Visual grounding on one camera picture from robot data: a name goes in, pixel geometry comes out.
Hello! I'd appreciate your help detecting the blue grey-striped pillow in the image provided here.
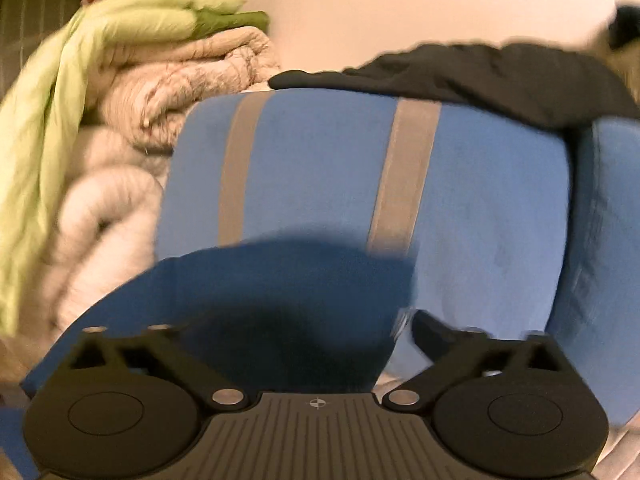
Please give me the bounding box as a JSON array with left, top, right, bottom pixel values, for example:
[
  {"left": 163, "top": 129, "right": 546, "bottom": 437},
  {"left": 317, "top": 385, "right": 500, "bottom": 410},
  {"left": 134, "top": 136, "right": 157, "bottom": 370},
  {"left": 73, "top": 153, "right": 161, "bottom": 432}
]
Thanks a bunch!
[
  {"left": 544, "top": 116, "right": 640, "bottom": 427},
  {"left": 157, "top": 89, "right": 572, "bottom": 397}
]

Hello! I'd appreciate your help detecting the dark blue garment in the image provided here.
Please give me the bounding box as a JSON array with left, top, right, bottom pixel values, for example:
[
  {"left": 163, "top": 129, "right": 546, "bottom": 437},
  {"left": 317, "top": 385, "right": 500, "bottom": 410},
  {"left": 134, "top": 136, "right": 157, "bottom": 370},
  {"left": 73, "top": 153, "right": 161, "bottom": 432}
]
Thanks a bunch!
[{"left": 0, "top": 239, "right": 419, "bottom": 480}]

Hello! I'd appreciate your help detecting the dark plaid cloth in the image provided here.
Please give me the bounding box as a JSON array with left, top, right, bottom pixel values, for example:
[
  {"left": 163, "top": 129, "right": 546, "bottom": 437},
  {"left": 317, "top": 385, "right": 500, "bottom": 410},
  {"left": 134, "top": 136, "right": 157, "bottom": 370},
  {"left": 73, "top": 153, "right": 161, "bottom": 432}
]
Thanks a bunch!
[{"left": 0, "top": 0, "right": 103, "bottom": 93}]

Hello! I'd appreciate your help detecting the black cloth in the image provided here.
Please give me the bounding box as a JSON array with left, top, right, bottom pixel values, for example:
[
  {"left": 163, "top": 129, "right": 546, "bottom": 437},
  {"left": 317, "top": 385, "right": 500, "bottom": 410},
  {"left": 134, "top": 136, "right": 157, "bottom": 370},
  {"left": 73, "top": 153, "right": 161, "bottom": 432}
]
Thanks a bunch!
[{"left": 269, "top": 42, "right": 640, "bottom": 131}]

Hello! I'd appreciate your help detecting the beige quilted bedspread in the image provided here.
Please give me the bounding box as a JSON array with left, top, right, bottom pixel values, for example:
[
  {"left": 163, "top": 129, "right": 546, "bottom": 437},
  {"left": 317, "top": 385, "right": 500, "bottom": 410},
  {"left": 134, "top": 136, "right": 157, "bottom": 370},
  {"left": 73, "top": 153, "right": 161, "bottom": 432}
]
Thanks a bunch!
[{"left": 0, "top": 332, "right": 640, "bottom": 480}]

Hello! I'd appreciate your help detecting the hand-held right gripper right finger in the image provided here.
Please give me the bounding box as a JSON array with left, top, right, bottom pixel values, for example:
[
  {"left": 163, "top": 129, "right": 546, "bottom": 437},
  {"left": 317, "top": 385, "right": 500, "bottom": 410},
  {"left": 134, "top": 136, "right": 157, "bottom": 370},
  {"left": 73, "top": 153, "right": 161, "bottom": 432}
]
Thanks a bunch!
[{"left": 382, "top": 310, "right": 569, "bottom": 407}]

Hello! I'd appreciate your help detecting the beige folded quilt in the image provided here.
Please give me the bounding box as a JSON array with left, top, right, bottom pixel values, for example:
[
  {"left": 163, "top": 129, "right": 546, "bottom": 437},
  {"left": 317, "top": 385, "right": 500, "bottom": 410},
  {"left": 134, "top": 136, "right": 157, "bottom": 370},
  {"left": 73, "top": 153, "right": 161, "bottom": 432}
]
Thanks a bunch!
[{"left": 92, "top": 25, "right": 282, "bottom": 153}]

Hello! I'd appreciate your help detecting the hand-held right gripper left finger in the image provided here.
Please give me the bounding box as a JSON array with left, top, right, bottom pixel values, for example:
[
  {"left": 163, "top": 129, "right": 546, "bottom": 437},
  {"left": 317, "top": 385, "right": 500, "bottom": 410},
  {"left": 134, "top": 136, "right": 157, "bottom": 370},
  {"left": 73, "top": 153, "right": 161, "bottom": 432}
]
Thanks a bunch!
[{"left": 70, "top": 326, "right": 247, "bottom": 409}]

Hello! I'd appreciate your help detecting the black and white plush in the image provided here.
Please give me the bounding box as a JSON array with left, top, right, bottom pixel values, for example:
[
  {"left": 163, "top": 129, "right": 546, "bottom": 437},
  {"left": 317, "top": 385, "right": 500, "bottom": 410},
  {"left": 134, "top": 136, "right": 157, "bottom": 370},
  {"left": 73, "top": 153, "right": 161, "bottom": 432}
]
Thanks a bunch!
[{"left": 582, "top": 2, "right": 640, "bottom": 63}]

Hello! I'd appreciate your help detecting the light green quilt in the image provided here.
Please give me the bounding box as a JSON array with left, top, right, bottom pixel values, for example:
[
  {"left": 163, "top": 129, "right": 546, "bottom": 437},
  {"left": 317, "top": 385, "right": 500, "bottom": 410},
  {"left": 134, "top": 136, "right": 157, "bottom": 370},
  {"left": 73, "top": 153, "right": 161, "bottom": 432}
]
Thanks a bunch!
[{"left": 0, "top": 0, "right": 271, "bottom": 337}]

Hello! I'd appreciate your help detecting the white fluffy blanket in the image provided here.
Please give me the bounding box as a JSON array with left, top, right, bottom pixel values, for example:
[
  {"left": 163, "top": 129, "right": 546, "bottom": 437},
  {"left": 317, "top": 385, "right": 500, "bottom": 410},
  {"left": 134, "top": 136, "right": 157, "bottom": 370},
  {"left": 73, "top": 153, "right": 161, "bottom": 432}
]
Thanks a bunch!
[{"left": 41, "top": 126, "right": 167, "bottom": 332}]

